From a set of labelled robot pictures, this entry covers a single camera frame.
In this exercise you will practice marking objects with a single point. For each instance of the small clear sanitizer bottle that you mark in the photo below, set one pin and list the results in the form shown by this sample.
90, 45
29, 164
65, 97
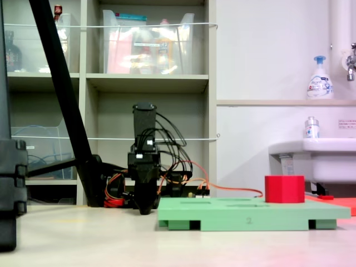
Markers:
311, 129

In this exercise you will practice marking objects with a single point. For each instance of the bottle with yellow label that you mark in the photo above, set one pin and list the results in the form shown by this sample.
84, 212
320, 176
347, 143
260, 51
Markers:
164, 50

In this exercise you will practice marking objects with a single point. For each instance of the black and red table clamp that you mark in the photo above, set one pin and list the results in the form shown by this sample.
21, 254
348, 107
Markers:
175, 189
114, 201

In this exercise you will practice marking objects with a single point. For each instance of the white foam soap dispenser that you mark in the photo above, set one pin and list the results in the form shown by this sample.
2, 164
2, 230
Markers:
320, 83

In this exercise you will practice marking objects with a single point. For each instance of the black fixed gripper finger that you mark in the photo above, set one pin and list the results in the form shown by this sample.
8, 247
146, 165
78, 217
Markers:
152, 192

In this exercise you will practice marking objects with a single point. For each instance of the bottle with red cap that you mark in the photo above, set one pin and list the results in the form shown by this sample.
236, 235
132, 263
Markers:
58, 12

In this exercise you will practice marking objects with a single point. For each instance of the beige shelf unit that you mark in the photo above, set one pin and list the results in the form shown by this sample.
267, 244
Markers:
147, 79

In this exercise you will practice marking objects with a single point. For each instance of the white ceramic sink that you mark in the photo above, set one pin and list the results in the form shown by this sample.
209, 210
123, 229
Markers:
320, 161

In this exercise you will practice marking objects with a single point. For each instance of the blue topped zip bag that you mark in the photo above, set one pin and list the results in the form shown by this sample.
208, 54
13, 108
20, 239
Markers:
133, 19

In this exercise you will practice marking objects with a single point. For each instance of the black camera tripod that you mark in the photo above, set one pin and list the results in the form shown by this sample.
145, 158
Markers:
55, 55

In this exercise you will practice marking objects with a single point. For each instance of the black tripod with notched joint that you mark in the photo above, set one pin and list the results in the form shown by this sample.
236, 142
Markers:
11, 180

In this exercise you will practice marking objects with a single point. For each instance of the narrow clear plastic bin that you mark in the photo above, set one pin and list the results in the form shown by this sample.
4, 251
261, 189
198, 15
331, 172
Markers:
73, 41

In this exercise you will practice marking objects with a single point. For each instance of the chrome water faucet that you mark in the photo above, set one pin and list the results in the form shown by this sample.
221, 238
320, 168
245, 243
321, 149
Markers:
350, 62

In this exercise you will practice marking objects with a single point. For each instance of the large clear plastic bin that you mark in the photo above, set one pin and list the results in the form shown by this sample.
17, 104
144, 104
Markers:
183, 50

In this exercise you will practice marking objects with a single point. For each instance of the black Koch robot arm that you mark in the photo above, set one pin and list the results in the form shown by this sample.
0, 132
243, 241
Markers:
144, 122

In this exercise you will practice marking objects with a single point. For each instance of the dark round bottle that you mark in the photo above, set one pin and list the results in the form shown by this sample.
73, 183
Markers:
12, 55

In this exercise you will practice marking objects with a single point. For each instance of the pink packet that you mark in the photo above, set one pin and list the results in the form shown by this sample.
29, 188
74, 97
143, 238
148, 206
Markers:
118, 53

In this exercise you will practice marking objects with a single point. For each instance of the wall label with red text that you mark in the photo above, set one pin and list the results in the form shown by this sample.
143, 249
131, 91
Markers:
347, 124

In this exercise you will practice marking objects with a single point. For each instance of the motor controller circuit board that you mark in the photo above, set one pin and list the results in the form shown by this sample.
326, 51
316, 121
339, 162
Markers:
200, 195

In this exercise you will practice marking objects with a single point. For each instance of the sink sticker label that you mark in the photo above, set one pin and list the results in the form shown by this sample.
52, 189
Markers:
287, 167

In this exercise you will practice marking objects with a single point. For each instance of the sink drain fitting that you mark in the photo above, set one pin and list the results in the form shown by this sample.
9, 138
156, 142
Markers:
320, 187

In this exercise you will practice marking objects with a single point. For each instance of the green shape hole board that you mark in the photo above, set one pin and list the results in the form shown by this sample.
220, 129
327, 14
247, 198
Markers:
222, 215

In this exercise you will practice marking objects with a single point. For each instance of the red octagonal pillar block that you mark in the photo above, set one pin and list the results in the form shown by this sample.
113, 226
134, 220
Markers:
285, 189

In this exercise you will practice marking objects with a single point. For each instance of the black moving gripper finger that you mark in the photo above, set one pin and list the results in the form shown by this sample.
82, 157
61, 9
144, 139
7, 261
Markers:
140, 192

